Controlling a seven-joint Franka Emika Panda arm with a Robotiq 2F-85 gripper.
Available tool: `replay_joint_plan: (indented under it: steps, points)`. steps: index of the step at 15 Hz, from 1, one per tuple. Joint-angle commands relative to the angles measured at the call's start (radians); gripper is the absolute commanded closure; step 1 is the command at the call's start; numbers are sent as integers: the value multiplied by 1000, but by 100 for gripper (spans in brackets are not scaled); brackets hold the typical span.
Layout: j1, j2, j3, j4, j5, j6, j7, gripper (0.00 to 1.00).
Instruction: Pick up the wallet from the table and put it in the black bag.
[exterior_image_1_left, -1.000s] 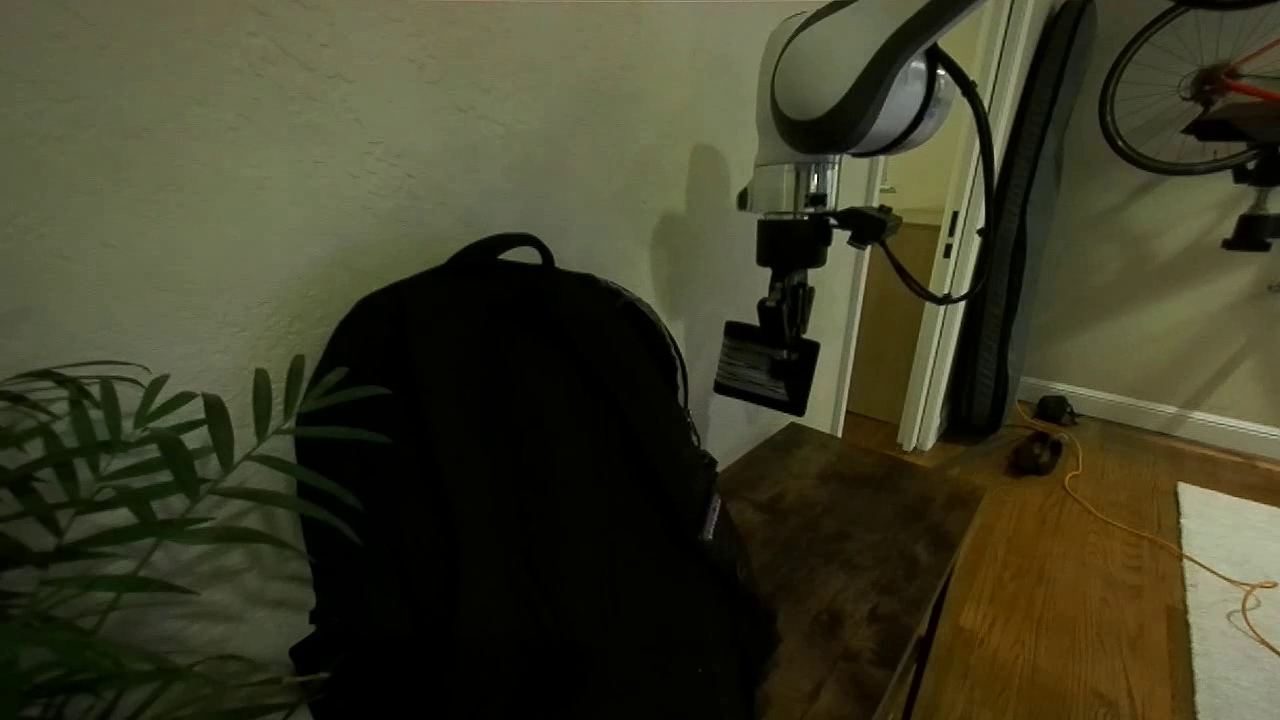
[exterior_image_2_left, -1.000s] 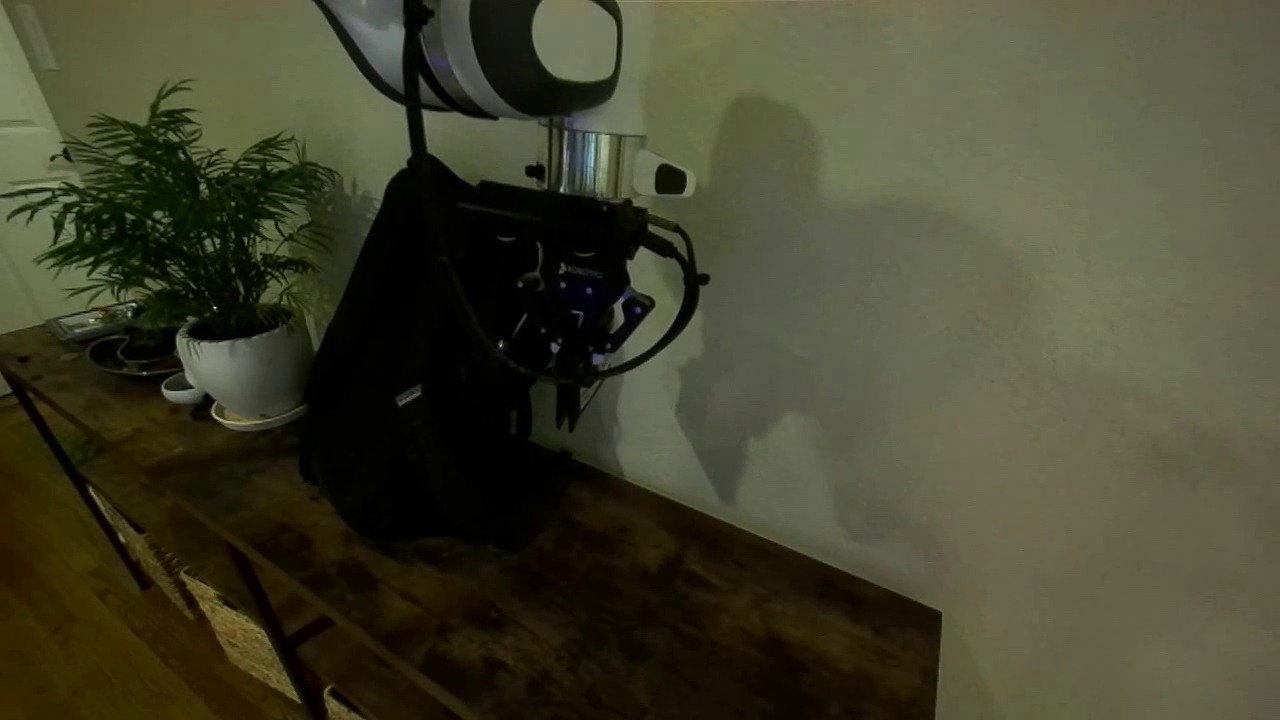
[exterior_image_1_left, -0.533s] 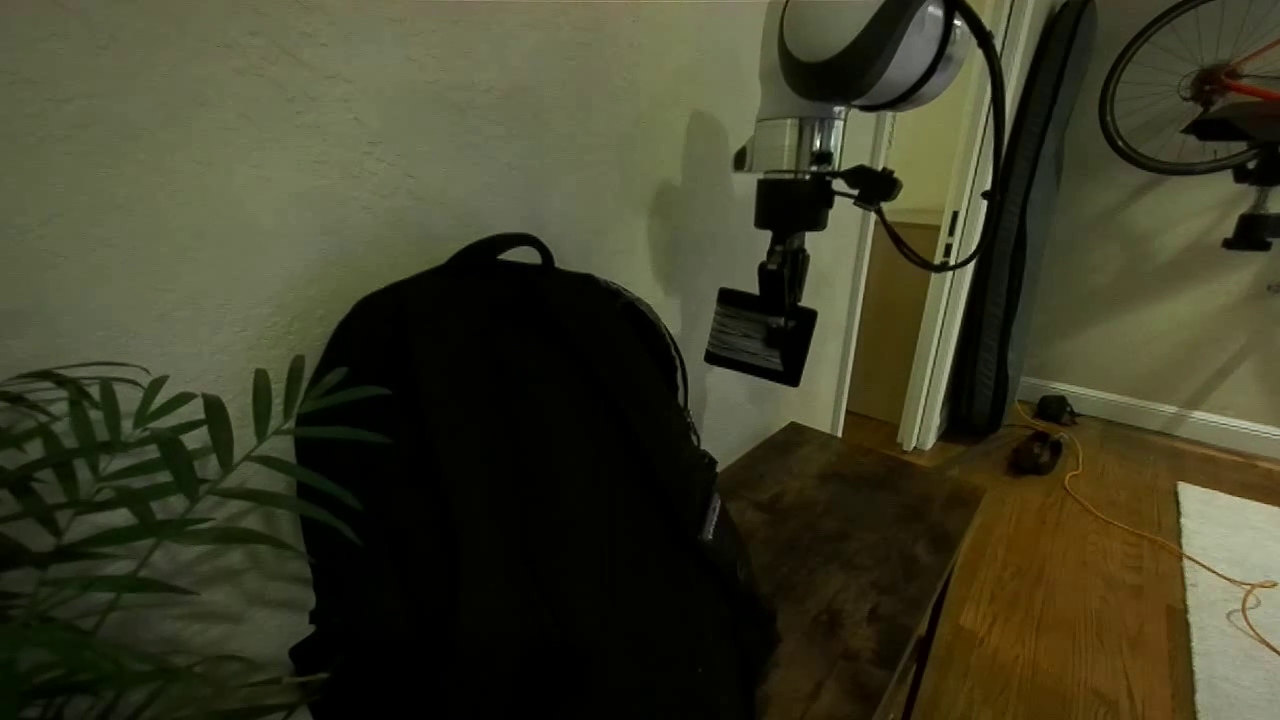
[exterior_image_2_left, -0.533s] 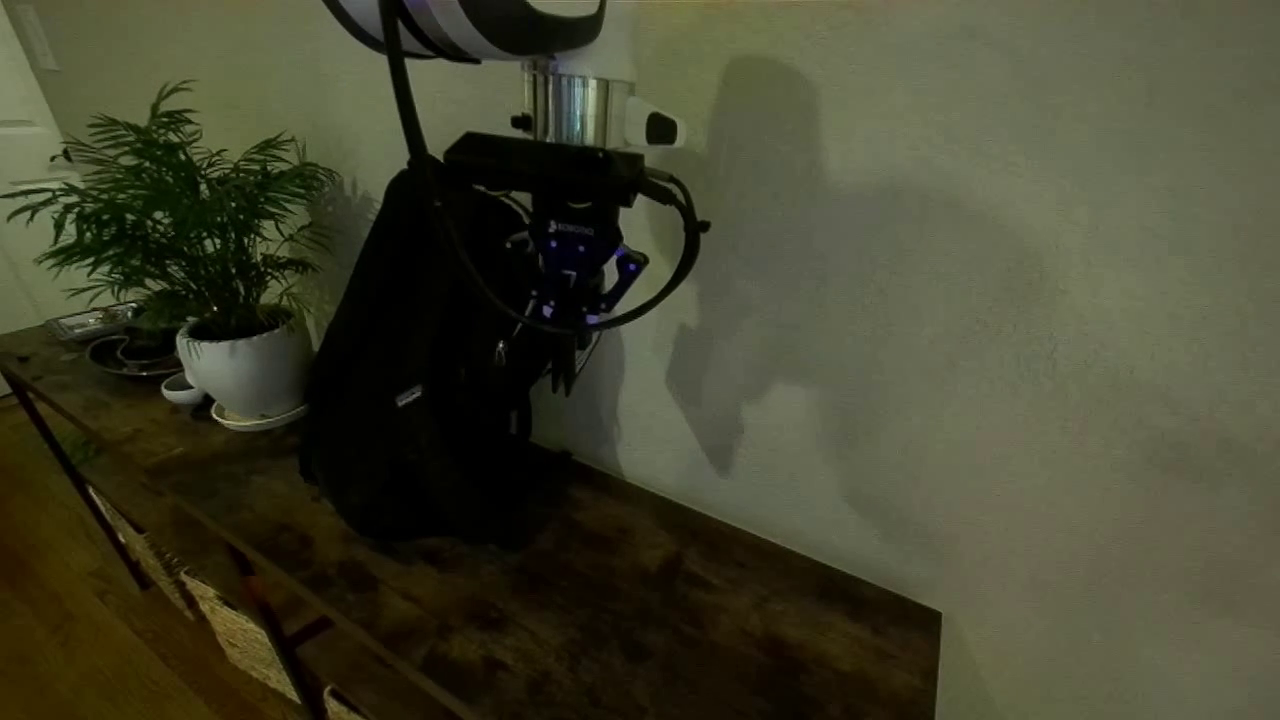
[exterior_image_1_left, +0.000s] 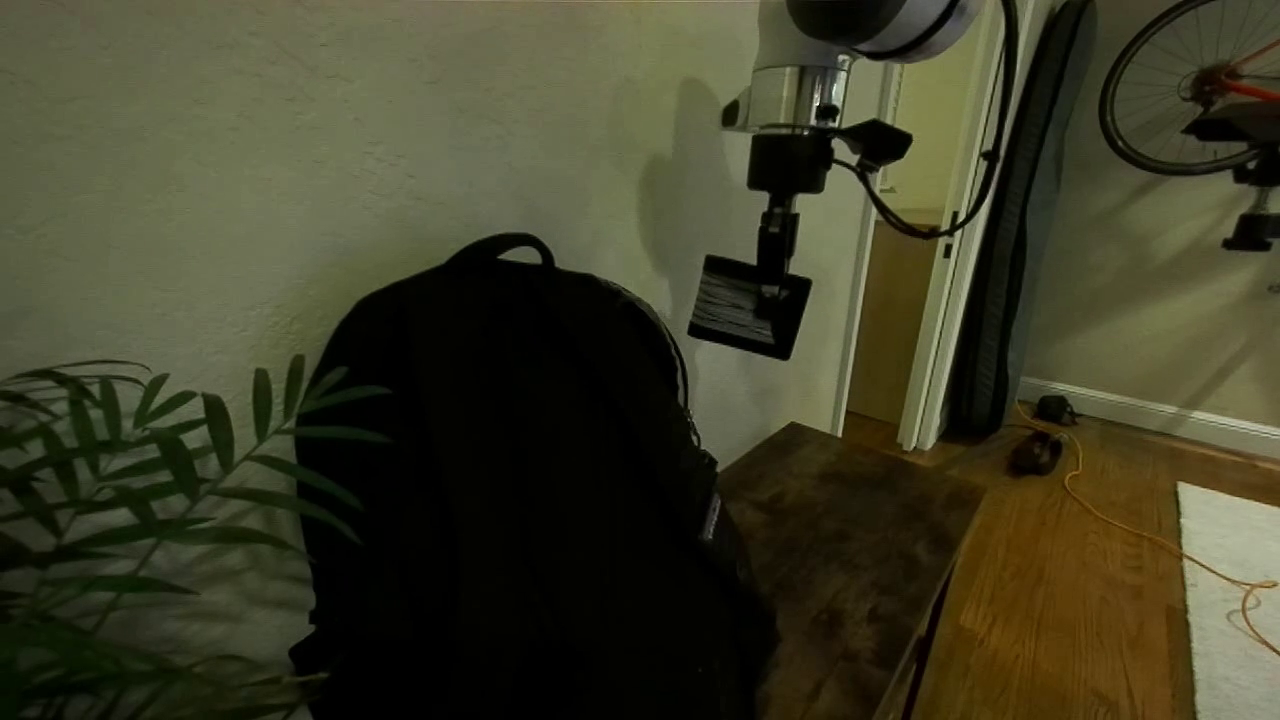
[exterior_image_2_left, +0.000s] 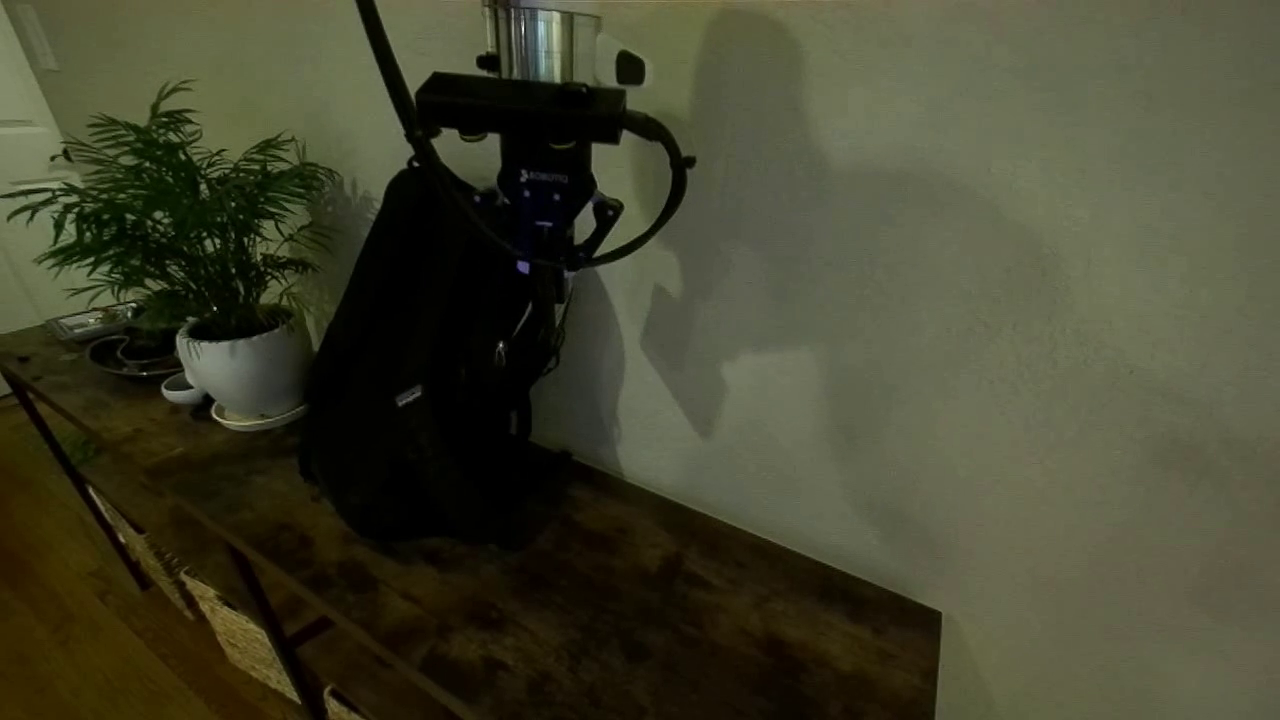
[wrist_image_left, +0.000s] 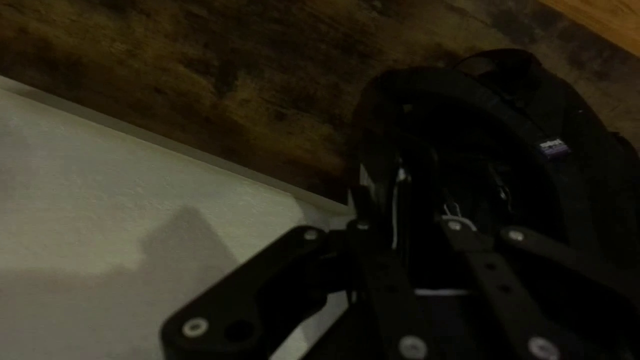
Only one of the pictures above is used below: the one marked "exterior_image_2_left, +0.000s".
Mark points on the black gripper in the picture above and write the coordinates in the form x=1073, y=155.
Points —
x=545, y=202

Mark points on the black backpack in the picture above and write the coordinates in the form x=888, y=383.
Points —
x=415, y=384

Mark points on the white ceramic plant pot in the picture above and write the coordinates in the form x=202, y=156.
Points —
x=245, y=367

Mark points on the white pot saucer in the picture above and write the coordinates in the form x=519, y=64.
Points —
x=260, y=417

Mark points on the green potted palm plant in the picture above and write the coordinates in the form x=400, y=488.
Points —
x=174, y=212

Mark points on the small white round object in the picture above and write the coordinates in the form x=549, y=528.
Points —
x=183, y=388

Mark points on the dark round dish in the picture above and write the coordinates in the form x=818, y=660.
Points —
x=125, y=352

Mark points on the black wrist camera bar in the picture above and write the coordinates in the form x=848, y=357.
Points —
x=520, y=107

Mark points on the black metal table frame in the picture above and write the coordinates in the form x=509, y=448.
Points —
x=80, y=481

